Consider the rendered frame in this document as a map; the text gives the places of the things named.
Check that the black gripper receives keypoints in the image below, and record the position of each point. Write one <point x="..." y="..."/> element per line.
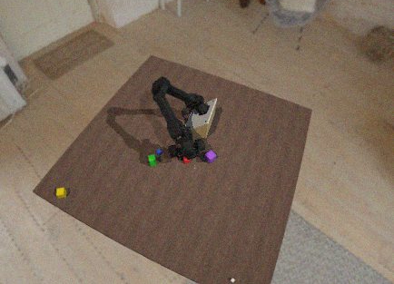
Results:
<point x="198" y="144"/>

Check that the purple block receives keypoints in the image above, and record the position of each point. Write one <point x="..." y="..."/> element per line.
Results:
<point x="210" y="157"/>

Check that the red block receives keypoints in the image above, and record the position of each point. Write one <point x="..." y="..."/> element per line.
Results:
<point x="185" y="160"/>

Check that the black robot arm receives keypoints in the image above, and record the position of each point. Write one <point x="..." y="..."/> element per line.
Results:
<point x="175" y="127"/>

